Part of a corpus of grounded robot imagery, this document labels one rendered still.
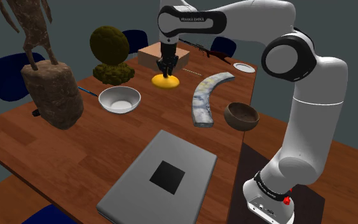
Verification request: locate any yellow dome-shaped object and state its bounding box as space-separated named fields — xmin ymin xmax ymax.
xmin=151 ymin=73 xmax=181 ymax=90

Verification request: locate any white bowl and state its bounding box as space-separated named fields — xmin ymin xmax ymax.
xmin=98 ymin=85 xmax=142 ymax=115

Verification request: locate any brown wooden table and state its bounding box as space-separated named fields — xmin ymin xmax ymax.
xmin=0 ymin=40 xmax=259 ymax=224

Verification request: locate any grey closed laptop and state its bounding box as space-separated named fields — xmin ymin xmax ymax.
xmin=96 ymin=129 xmax=219 ymax=224

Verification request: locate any brown figure on rock base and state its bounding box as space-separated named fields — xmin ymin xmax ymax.
xmin=0 ymin=0 xmax=85 ymax=130

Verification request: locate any curved grey marble slab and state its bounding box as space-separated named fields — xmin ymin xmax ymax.
xmin=191 ymin=71 xmax=236 ymax=129

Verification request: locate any brown wooden bowl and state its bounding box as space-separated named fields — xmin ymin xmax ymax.
xmin=223 ymin=102 xmax=260 ymax=132

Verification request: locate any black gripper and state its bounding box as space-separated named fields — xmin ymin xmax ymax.
xmin=156 ymin=43 xmax=180 ymax=79

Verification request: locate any dark red and black rifle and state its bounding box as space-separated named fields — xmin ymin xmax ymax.
xmin=178 ymin=38 xmax=232 ymax=66

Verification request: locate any olive green round sculpture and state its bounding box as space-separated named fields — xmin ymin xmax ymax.
xmin=89 ymin=25 xmax=135 ymax=87

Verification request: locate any dark robot stand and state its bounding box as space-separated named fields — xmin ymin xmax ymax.
xmin=226 ymin=142 xmax=326 ymax=224

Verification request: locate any white plate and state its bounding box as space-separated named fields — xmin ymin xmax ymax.
xmin=233 ymin=62 xmax=256 ymax=74

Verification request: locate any thin white stick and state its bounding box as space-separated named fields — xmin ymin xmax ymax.
xmin=182 ymin=67 xmax=203 ymax=77

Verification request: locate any blue pen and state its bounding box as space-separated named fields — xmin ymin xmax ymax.
xmin=77 ymin=86 xmax=99 ymax=97

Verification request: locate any tan cardboard box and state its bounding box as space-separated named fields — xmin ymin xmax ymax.
xmin=137 ymin=41 xmax=191 ymax=74

